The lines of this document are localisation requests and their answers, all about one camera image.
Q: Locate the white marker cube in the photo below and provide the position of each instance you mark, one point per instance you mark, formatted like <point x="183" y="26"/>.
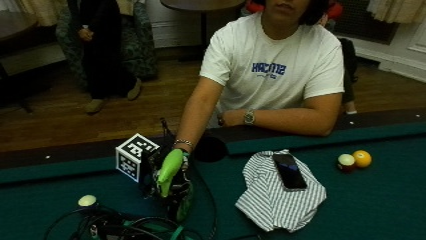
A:
<point x="134" y="156"/>

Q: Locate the cream cue ball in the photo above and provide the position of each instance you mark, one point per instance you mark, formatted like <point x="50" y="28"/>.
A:
<point x="87" y="200"/>

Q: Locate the striped white cloth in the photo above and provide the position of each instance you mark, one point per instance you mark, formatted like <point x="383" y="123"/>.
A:
<point x="275" y="196"/>

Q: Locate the black smartphone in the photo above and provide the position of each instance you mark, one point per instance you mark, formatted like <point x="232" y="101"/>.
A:
<point x="289" y="171"/>

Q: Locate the silver wrist watch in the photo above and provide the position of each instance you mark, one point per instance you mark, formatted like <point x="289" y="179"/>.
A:
<point x="249" y="117"/>

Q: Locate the red striped billiard ball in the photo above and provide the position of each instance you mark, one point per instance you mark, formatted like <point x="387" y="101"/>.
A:
<point x="347" y="162"/>

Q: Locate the yellow billiard ball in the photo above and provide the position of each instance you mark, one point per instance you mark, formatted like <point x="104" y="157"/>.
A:
<point x="363" y="158"/>

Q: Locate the green pool table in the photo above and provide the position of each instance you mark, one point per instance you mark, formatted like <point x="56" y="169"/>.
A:
<point x="377" y="200"/>

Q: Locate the the person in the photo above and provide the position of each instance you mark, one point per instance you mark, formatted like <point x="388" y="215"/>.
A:
<point x="271" y="66"/>

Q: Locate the white printed t-shirt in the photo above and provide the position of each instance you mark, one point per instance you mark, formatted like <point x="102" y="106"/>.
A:
<point x="271" y="60"/>

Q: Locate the dark furniture piece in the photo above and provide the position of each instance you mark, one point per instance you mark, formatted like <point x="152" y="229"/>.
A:
<point x="27" y="66"/>

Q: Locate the black chair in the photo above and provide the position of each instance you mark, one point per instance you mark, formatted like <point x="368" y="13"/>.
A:
<point x="349" y="73"/>

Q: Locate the round dark table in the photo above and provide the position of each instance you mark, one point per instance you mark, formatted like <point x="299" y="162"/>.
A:
<point x="201" y="5"/>

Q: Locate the beige curtain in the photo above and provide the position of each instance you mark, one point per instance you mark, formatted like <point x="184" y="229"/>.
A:
<point x="42" y="10"/>
<point x="397" y="10"/>

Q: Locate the dark wall grille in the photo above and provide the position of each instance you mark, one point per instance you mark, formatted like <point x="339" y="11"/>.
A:
<point x="364" y="25"/>

